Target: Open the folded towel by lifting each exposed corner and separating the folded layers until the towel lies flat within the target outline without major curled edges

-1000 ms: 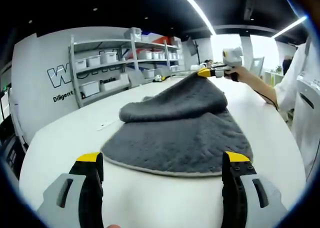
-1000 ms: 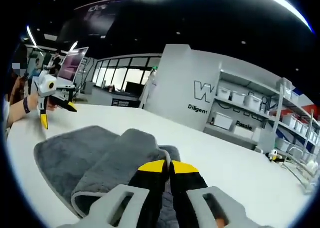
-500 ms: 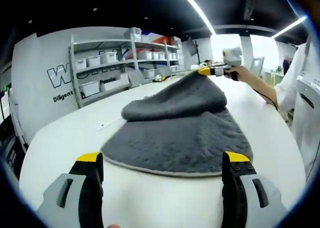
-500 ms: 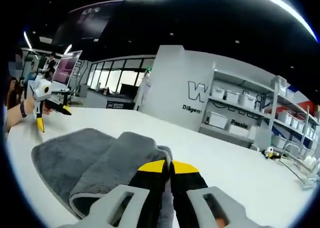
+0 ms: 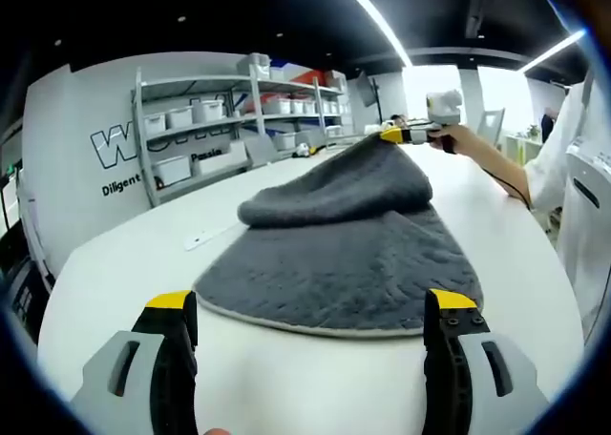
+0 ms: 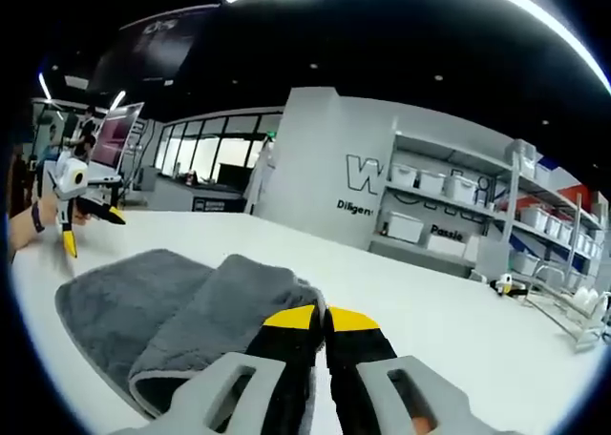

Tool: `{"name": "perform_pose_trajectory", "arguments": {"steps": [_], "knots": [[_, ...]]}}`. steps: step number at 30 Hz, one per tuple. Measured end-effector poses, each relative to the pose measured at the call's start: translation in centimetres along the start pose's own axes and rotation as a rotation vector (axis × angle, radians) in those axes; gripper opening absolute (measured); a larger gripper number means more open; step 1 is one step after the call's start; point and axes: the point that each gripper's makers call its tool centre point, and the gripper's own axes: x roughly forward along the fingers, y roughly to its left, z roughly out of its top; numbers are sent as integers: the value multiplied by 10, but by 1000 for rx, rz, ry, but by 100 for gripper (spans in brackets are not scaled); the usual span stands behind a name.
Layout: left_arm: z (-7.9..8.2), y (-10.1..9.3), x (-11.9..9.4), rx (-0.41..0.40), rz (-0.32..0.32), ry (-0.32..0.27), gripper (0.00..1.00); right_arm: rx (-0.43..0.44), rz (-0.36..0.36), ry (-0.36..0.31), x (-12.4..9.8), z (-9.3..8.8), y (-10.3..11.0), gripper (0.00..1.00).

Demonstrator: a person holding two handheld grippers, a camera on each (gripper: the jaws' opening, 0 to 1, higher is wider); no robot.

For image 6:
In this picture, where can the spare white hand-held gripper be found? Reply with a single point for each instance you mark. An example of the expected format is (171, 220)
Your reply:
(503, 282)

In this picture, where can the grey metal shelf rack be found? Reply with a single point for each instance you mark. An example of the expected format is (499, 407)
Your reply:
(420, 254)
(513, 206)

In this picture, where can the purple wristband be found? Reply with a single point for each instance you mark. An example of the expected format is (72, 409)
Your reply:
(37, 218)

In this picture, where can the curved computer monitor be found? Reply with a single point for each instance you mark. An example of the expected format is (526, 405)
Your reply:
(117, 137)

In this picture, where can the white dishes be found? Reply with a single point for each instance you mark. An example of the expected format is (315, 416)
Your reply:
(589, 299)

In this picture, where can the grey towel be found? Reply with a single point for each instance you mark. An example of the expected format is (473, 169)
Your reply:
(143, 301)

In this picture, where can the grey low counter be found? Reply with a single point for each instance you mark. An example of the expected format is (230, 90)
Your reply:
(191, 194)

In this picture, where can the white hanging coat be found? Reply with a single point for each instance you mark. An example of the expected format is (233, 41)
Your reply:
(261, 177)

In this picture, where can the dark hanging banner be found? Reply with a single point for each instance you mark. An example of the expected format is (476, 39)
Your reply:
(148, 48)

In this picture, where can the black monitor stand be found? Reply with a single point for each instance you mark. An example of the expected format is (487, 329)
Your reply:
(118, 196)

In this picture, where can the black framed window wall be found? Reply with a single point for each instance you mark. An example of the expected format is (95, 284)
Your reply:
(215, 144)

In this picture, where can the person's left hand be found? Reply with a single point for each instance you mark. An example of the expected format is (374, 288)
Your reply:
(51, 214)

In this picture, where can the shelf with white bins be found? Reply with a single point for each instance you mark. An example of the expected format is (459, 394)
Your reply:
(406, 227)

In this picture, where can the metal dish rack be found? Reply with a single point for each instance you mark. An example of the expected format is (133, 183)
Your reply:
(563, 316)

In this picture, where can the long ceiling light strip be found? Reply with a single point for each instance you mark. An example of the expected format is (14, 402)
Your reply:
(563, 25)

